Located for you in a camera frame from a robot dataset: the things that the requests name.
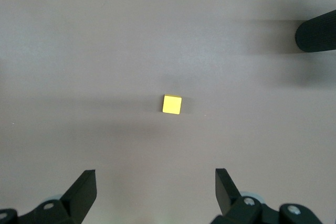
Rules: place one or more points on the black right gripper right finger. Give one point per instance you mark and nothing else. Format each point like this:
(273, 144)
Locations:
(227, 195)

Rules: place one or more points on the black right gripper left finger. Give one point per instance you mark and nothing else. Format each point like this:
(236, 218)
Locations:
(78, 195)

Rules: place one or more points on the yellow block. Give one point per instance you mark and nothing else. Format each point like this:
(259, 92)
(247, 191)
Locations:
(172, 104)

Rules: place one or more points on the black ribbed rounded object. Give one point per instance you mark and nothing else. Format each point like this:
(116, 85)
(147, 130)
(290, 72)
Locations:
(317, 33)

